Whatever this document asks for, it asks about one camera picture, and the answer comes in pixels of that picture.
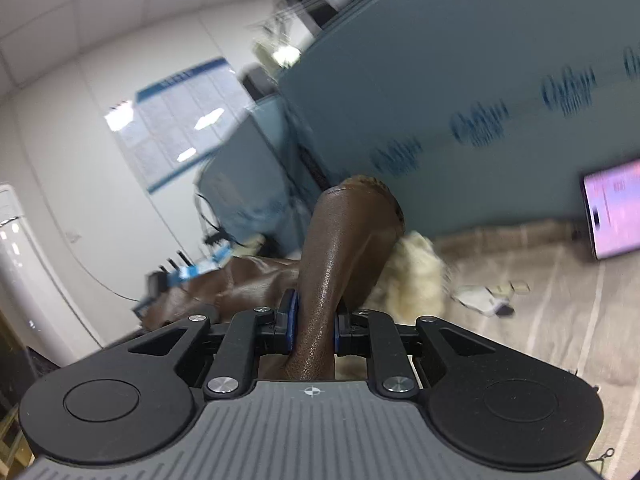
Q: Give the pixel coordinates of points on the large blue partition panel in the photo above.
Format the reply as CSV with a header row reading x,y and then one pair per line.
x,y
450,60

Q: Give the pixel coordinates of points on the white standing air conditioner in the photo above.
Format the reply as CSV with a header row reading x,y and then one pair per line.
x,y
30,270

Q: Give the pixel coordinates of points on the white wall socket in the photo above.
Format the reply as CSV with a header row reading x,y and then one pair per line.
x,y
74,236

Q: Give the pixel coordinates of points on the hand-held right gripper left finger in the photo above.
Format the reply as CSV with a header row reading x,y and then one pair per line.
x,y
288,327

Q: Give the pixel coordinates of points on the blue-framed wall poster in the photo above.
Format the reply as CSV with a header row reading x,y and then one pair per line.
x,y
175,120

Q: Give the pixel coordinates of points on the black box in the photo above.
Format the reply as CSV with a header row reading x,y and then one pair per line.
x,y
257,82

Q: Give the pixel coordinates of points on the lit display screen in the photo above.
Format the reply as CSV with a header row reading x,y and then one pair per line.
x,y
615,210

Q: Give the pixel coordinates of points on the small white and dark object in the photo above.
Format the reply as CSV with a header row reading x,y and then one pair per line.
x,y
482,300

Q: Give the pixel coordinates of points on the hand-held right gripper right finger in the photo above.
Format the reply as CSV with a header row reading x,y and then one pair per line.
x,y
339,335

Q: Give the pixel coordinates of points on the small blue partition panel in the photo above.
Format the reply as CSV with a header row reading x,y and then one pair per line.
x,y
250,175

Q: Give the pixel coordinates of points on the brown leather fleece-lined jacket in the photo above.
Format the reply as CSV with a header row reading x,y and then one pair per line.
x,y
340,240

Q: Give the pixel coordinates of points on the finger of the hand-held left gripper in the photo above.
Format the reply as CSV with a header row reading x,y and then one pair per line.
x,y
200,267

